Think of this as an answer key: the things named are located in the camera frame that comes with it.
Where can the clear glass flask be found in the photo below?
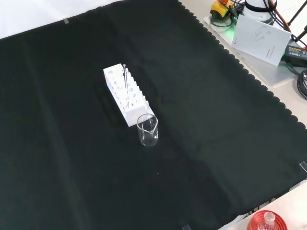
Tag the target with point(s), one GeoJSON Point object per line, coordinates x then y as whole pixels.
{"type": "Point", "coordinates": [269, 217]}

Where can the clear cloth clip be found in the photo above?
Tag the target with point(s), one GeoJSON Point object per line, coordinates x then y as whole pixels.
{"type": "Point", "coordinates": [186, 227]}
{"type": "Point", "coordinates": [66, 21]}
{"type": "Point", "coordinates": [303, 167]}

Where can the black power adapter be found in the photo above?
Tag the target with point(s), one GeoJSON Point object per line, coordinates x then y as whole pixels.
{"type": "Point", "coordinates": [296, 54]}

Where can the white test tube rack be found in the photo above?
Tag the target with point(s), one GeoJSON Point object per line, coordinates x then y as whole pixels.
{"type": "Point", "coordinates": [134, 113]}

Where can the yellow stop button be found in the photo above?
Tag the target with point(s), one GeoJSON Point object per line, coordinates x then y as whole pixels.
{"type": "Point", "coordinates": [219, 10]}

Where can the red ribbed round stand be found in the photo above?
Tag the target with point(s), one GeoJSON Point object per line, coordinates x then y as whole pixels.
{"type": "Point", "coordinates": [254, 221]}

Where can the white printed booklet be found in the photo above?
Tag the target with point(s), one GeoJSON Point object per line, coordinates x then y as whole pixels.
{"type": "Point", "coordinates": [263, 40]}

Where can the pale board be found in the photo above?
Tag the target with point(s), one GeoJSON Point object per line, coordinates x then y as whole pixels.
{"type": "Point", "coordinates": [268, 74]}

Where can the black bench cloth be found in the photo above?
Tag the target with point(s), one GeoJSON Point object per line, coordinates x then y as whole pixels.
{"type": "Point", "coordinates": [72, 119]}

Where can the clear glass rod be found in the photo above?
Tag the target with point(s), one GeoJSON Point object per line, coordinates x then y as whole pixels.
{"type": "Point", "coordinates": [125, 76]}

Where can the small clear glass beaker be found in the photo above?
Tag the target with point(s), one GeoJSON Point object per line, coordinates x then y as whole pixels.
{"type": "Point", "coordinates": [147, 141]}

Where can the black tripod leg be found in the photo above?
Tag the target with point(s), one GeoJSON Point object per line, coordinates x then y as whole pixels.
{"type": "Point", "coordinates": [295, 12]}

